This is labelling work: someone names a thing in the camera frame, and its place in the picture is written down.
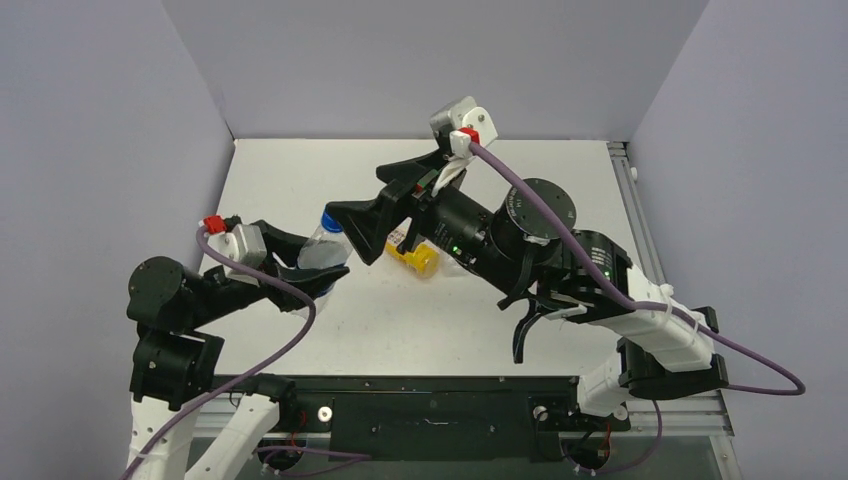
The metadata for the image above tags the blue Pepsi bottle cap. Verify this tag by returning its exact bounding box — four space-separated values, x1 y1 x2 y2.
320 210 344 233

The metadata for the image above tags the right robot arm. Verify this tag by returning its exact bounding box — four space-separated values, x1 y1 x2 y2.
327 151 729 427

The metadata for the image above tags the Pepsi bottle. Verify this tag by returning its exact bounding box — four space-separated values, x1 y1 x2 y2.
296 210 354 316

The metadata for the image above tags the purple cable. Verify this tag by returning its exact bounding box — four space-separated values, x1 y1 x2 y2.
119 227 372 480
470 142 808 478

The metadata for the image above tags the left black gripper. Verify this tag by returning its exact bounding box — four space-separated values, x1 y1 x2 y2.
188 219 349 325

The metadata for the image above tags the yellow juice bottle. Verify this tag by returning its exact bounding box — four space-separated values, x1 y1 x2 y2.
385 228 440 279

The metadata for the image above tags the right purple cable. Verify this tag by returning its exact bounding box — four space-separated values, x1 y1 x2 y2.
470 142 808 478

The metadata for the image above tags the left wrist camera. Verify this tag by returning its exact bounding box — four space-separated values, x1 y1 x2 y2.
199 215 268 287

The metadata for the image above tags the aluminium frame rail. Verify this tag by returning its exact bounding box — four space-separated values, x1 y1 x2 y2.
606 140 735 436

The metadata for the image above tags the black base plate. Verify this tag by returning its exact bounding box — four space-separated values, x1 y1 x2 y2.
218 375 632 463

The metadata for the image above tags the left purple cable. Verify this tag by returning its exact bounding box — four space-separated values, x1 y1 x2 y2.
119 227 372 480

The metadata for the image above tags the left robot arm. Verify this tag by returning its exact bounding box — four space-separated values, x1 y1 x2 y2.
124 215 347 479

